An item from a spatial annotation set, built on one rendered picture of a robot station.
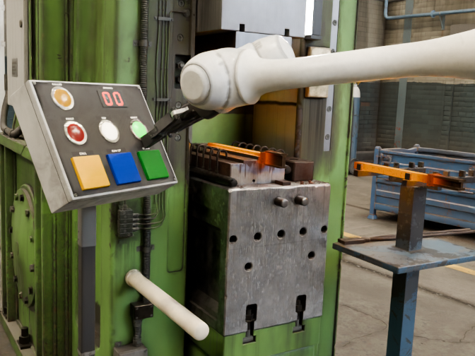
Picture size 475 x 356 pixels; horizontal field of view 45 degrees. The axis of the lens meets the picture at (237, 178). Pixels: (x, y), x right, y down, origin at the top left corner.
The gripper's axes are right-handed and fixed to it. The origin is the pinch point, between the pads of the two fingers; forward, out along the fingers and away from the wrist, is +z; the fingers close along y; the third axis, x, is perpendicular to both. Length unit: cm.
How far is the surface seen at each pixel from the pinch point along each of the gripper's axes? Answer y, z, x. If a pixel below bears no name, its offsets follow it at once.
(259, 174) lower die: 44.6, 3.7, -13.2
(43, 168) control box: -27.0, 8.9, -2.0
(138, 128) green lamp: -0.5, 3.2, 3.9
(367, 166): 73, -19, -23
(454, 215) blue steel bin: 418, 62, -67
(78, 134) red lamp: -19.6, 3.2, 3.0
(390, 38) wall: 952, 182, 244
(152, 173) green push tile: -2.1, 2.9, -8.3
